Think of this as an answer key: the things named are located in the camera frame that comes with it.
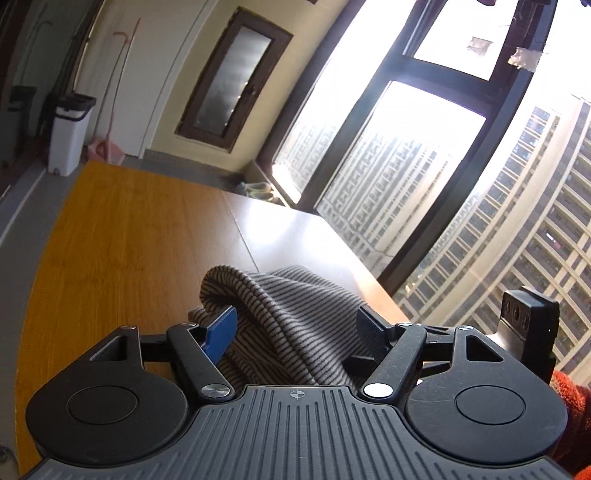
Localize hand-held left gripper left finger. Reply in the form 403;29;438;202
90;305;239;405

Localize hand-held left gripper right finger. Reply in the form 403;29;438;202
348;304;505;408

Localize grey black striped garment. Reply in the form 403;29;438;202
187;264;385;387

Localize person's right forearm orange sleeve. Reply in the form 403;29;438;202
549;369;591;475

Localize pair of pale slippers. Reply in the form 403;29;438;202
235;180;280;202

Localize large dark-framed window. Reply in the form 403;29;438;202
256;0;591;384

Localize pink dustpan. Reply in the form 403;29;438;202
87;138;125;165

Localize white mop bucket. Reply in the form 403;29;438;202
47;91;98;177

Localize dark-framed small window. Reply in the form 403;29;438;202
174;6;294;154

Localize hanging pale cloth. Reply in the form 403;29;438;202
507;46;542;73
464;35;496;59

